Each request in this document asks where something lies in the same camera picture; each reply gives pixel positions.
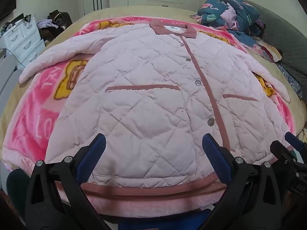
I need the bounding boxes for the blue floral sheet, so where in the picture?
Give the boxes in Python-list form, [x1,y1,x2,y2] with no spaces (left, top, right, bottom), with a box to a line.
[277,62,305,99]

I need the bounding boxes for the pink quilted jacket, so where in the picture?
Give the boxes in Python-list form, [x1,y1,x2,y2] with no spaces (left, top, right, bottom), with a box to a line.
[19,20,294,218]

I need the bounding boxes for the bed with beige cover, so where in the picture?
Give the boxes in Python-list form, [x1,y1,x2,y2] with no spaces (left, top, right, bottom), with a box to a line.
[0,6,307,197]

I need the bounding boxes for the white side table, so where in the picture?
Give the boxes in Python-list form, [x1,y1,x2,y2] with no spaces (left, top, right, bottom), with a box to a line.
[0,55,24,99]

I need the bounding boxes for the dark bag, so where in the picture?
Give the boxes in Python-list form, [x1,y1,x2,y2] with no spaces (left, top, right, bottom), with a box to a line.
[47,10,73,29]

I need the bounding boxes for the pink bear printed blanket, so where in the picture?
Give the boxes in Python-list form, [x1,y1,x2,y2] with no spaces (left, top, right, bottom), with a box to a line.
[1,16,297,173]

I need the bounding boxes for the lavender cloth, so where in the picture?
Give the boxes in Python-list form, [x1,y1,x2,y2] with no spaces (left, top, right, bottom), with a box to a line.
[36,19,59,30]

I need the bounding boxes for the dark clothes pile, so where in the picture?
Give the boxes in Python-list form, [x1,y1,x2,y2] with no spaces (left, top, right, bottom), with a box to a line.
[38,25,65,42]

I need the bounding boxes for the grey padded headboard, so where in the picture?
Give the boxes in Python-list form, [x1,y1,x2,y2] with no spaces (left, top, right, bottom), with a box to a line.
[249,1,307,87]

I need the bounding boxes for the blue floral quilt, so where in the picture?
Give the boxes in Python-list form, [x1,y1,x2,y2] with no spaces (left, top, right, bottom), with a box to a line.
[191,0,267,51]

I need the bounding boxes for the person's blue clothing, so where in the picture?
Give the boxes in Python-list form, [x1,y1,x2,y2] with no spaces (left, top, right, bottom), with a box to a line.
[117,209,213,230]

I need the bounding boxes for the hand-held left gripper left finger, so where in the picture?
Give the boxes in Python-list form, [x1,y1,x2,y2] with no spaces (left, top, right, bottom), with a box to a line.
[25,133,113,230]

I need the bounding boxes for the white drawer unit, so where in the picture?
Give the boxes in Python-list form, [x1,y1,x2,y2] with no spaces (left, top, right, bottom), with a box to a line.
[2,14,46,67]

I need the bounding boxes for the red patterned blanket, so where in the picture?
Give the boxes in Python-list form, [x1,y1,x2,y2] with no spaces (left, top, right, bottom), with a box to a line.
[254,37,284,63]

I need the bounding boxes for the black television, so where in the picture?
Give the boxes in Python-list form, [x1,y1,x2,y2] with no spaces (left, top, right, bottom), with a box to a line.
[0,0,18,21]

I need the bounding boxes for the purple striped cloth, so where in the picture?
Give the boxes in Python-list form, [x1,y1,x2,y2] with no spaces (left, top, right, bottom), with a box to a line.
[255,19,267,38]

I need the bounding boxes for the black cable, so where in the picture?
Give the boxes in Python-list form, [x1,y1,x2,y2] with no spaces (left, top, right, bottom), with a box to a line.
[0,48,26,68]

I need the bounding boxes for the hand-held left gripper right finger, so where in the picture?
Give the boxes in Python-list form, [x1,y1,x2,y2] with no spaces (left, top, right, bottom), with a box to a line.
[199,133,286,230]

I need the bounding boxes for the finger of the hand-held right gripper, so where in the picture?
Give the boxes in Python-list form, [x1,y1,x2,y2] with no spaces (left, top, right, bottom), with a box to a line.
[284,132,307,152]
[270,141,300,170]

